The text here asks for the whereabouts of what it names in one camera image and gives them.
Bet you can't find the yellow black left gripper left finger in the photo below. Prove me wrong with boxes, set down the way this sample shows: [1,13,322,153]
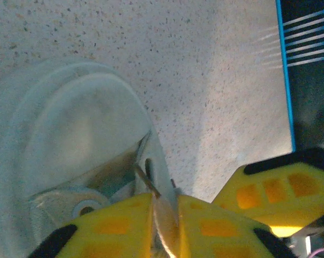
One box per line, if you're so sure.
[27,192,154,258]

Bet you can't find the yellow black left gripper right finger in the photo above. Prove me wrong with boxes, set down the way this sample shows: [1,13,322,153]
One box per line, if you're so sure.
[177,195,297,258]

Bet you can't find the white shoelace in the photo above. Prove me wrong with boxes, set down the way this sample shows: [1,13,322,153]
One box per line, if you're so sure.
[133,162,182,258]

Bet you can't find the white canvas shoe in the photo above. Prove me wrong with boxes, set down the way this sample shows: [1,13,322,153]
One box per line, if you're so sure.
[0,58,179,258]

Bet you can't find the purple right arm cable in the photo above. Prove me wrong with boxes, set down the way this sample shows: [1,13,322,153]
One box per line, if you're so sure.
[308,246,324,258]

